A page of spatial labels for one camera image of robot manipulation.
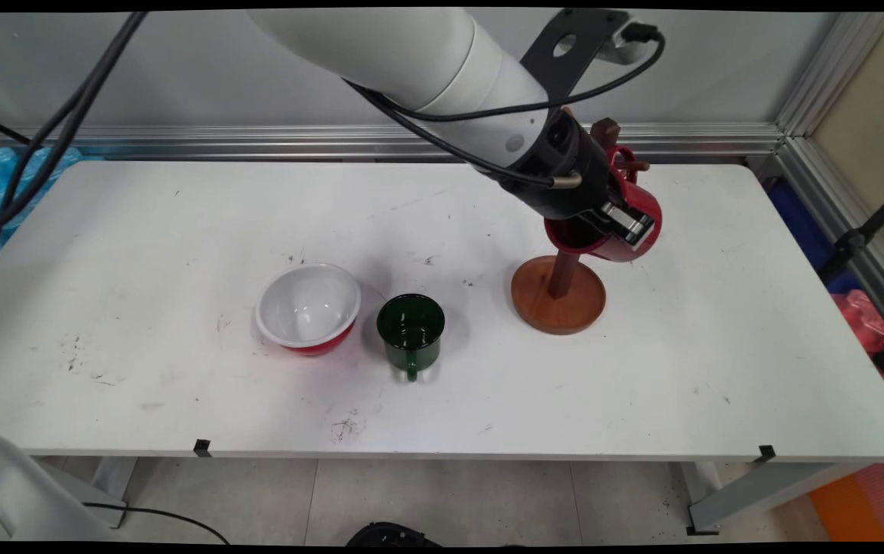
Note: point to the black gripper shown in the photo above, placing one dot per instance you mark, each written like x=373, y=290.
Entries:
x=565, y=173

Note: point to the red enamel mug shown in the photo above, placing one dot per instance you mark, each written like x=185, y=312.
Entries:
x=611, y=254

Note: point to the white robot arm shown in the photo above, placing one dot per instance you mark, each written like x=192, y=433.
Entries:
x=411, y=54

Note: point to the brown wooden mug tree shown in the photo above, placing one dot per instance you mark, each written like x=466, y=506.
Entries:
x=557, y=308

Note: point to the blue plastic bin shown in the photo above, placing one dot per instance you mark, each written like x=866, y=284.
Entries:
x=799, y=223

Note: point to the dark green enamel mug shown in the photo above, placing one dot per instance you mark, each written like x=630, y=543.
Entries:
x=411, y=331

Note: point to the black tripod stand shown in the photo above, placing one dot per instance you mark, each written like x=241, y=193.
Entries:
x=853, y=240

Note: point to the red plastic bag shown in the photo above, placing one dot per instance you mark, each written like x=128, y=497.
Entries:
x=865, y=323

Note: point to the black table edge clip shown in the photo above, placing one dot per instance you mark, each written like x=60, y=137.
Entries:
x=767, y=453
x=201, y=447

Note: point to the grey table leg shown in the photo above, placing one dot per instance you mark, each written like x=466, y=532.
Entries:
x=757, y=492
x=112, y=477

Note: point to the red bowl white inside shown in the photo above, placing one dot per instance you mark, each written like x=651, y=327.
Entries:
x=307, y=308

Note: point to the orange box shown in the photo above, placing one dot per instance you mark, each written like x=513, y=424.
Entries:
x=849, y=508

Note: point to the black round object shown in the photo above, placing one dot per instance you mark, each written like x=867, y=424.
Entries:
x=391, y=535

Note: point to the white plastic chair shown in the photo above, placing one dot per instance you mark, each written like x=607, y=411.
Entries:
x=11, y=492

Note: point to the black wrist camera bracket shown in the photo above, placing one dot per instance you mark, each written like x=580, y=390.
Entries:
x=553, y=65

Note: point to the aluminium frame post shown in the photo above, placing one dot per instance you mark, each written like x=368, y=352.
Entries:
x=818, y=85

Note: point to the horizontal aluminium frame rail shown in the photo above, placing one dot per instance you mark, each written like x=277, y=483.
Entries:
x=180, y=141

